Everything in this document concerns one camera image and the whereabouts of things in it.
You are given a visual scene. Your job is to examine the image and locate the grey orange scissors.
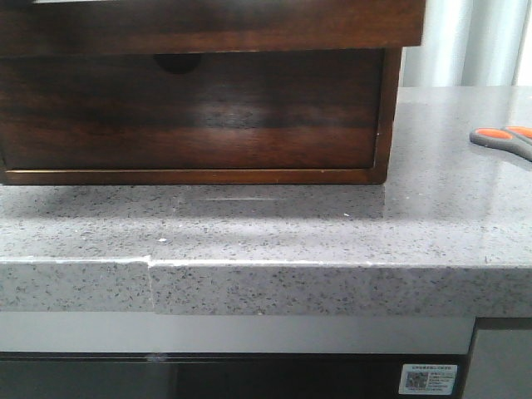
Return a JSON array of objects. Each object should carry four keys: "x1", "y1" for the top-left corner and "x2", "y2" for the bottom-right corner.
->
[{"x1": 469, "y1": 126, "x2": 532, "y2": 161}]

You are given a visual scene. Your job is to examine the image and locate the dark wooden drawer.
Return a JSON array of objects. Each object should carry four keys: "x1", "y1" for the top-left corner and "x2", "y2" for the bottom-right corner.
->
[
  {"x1": 1, "y1": 1, "x2": 426, "y2": 57},
  {"x1": 0, "y1": 49, "x2": 384, "y2": 170}
]

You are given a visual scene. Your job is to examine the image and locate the dark wooden drawer cabinet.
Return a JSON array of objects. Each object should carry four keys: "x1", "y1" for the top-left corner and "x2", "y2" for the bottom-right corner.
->
[{"x1": 0, "y1": 47, "x2": 403, "y2": 186}]

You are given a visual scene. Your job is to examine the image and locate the white QR code sticker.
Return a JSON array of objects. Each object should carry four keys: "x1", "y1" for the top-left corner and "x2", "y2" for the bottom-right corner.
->
[{"x1": 398, "y1": 364, "x2": 458, "y2": 396}]

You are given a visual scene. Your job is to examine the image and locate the grey cabinet door panel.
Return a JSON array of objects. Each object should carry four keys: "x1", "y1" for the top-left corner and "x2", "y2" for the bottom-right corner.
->
[{"x1": 463, "y1": 329, "x2": 531, "y2": 398}]

